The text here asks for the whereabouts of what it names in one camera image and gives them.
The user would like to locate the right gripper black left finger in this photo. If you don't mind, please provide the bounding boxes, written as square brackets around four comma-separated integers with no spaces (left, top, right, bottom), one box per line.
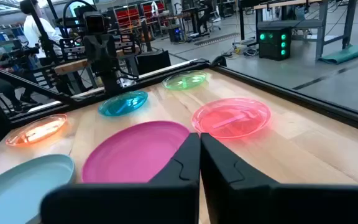
[40,133,201,224]

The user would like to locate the large pale green plate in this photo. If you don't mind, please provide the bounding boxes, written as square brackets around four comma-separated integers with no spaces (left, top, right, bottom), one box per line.
[0,154,76,224]

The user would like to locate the red bin shelf rack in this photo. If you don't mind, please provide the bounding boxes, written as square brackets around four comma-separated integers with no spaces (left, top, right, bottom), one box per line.
[140,0,167,27]
[113,4,142,34]

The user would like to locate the black table frame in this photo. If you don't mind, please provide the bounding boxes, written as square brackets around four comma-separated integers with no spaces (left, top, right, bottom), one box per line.
[0,57,358,162]

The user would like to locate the teal transparent plastic plate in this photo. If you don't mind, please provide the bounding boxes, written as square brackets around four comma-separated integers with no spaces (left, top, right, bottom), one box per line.
[98,90,149,118]

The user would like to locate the gray metal workbench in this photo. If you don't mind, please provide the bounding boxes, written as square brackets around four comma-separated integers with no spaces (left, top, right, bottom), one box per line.
[253,0,358,60]

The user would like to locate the orange transparent plastic plate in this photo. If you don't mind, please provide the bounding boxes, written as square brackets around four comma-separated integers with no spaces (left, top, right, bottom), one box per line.
[5,113,68,147]

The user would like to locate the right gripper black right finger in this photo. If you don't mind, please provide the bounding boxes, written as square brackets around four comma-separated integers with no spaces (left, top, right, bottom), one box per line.
[200,133,358,224]

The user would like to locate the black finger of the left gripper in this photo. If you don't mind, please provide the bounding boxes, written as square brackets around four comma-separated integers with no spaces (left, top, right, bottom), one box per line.
[101,46,117,75]
[85,46,101,75]

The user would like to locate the teal floor mat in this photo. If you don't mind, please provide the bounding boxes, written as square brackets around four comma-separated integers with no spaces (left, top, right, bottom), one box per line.
[318,44,358,65]

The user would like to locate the pink transparent plastic plate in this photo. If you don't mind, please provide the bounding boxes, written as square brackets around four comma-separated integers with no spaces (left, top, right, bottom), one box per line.
[191,97,272,139]

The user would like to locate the wooden workbench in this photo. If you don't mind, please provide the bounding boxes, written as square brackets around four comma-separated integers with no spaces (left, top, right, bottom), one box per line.
[53,46,141,76]

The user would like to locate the green transparent plastic plate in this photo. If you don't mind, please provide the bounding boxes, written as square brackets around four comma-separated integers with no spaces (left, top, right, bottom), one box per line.
[162,70,208,91]

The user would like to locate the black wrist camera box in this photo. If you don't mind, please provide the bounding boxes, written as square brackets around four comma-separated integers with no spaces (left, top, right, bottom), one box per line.
[83,11,106,35]

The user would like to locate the black computer tower green lights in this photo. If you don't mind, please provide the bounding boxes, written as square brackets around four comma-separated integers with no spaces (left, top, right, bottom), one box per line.
[257,27,293,62]

